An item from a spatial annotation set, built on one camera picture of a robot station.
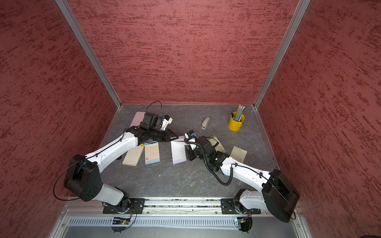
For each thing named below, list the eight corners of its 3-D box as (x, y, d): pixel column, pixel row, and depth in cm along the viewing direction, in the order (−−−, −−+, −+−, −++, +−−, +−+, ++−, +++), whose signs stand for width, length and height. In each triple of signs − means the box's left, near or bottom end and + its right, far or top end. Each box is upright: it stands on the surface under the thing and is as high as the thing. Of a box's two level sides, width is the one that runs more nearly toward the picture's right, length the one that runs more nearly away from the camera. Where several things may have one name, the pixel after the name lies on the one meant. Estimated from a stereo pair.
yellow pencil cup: (229, 132, 107) (232, 122, 97) (227, 121, 113) (230, 111, 104) (241, 132, 107) (246, 122, 98) (239, 121, 113) (243, 111, 104)
